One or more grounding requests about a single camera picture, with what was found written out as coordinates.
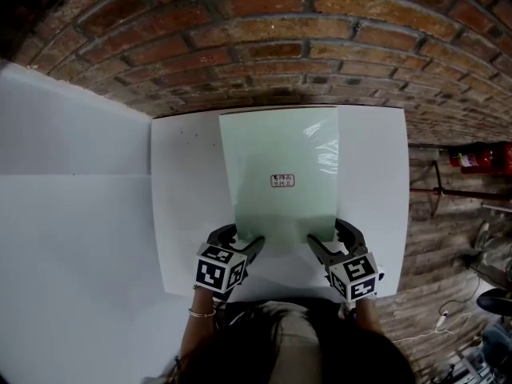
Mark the white table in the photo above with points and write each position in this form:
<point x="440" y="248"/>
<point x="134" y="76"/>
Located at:
<point x="184" y="198"/>

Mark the person's right forearm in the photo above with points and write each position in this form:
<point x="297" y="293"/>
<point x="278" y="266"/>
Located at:
<point x="366" y="314"/>

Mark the person's beige top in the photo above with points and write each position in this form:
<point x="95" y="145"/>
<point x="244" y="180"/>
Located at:
<point x="298" y="342"/>

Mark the grey bag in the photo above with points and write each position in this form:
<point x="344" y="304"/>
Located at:
<point x="494" y="254"/>

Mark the person's left forearm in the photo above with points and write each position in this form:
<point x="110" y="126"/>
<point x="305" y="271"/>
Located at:
<point x="198" y="326"/>

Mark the white partition panel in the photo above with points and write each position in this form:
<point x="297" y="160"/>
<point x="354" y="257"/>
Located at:
<point x="72" y="134"/>

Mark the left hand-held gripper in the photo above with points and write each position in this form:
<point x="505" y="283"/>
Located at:
<point x="218" y="268"/>

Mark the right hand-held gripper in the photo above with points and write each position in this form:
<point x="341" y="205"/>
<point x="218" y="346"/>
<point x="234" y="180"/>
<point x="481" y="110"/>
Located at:
<point x="354" y="276"/>

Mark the black round stool seat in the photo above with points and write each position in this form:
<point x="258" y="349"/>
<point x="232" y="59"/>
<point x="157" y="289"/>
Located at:
<point x="496" y="300"/>

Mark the dark metal stand bar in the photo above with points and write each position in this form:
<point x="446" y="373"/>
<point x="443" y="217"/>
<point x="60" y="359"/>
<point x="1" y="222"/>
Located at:
<point x="460" y="193"/>

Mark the red fire extinguisher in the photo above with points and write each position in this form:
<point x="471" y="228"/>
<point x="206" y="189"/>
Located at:
<point x="486" y="158"/>

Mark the large white board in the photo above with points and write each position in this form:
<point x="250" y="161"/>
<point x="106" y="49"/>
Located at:
<point x="80" y="274"/>

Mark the pale green item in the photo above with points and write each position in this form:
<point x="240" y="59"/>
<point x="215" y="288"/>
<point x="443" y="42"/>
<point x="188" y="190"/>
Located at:
<point x="272" y="154"/>

